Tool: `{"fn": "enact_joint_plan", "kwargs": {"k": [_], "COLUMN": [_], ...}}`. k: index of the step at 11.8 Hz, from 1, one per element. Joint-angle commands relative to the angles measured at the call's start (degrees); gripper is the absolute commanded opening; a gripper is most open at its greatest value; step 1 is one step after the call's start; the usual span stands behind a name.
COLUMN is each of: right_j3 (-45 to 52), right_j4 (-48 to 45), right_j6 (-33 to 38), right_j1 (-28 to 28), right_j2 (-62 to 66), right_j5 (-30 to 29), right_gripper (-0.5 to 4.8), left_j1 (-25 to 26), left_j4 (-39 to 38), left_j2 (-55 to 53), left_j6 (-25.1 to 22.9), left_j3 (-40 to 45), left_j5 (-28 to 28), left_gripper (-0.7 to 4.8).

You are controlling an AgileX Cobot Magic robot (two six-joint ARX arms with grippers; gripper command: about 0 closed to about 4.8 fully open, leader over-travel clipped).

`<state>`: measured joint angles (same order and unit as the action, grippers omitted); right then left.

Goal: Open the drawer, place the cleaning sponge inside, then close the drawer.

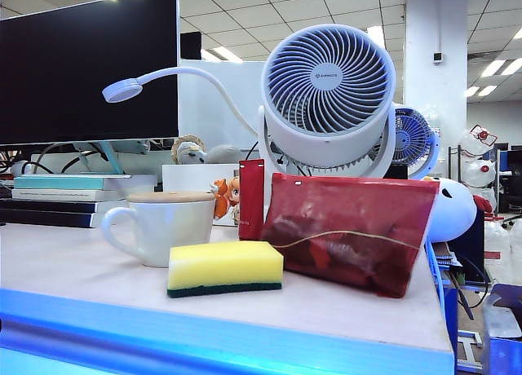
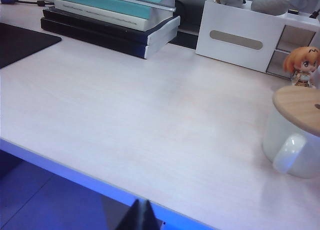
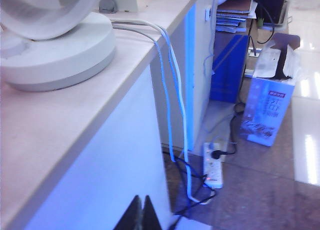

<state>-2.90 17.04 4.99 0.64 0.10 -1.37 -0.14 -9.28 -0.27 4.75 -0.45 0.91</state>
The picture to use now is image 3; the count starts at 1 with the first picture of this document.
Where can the blue printed carton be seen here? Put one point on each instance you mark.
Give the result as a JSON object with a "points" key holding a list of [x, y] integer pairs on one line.
{"points": [[267, 107]]}

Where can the white power strip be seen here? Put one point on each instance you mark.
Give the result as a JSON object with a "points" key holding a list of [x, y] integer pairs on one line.
{"points": [[213, 167]]}

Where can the brown notebook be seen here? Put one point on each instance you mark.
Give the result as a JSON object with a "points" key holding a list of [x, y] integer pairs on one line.
{"points": [[237, 5]]}

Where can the grey round object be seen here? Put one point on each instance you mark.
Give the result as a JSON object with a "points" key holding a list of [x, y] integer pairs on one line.
{"points": [[108, 5]]}

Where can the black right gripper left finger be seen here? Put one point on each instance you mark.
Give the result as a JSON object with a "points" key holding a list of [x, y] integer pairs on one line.
{"points": [[135, 217]]}

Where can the blue spiral notebook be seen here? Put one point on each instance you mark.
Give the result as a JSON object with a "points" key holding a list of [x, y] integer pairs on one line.
{"points": [[231, 21]]}

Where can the large white desk fan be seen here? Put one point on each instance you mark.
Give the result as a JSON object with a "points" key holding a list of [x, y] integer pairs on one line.
{"points": [[62, 57]]}

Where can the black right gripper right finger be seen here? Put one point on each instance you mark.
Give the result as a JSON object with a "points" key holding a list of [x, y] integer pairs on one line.
{"points": [[151, 217]]}

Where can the blue file bin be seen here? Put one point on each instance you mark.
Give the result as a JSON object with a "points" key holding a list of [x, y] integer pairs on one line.
{"points": [[226, 70]]}

